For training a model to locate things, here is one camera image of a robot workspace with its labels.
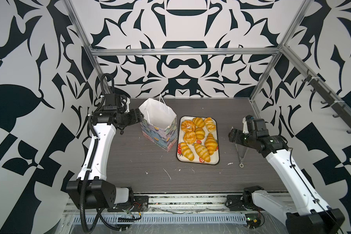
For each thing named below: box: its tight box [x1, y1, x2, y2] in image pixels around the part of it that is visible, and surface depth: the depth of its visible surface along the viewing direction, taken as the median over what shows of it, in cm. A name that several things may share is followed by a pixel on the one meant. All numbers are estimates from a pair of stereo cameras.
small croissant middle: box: [195, 127, 206, 140], surface depth 98 cm
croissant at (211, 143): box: [204, 132, 218, 156], surface depth 93 cm
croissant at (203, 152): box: [194, 142, 211, 163], surface depth 90 cm
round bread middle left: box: [183, 130, 197, 145], surface depth 96 cm
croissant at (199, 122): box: [192, 117, 205, 129], surface depth 104 cm
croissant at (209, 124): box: [203, 117, 216, 133], surface depth 103 cm
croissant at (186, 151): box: [179, 141, 195, 162], surface depth 91 cm
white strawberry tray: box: [176, 115, 220, 165], surface depth 96 cm
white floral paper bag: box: [138, 93, 178, 152], surface depth 85 cm
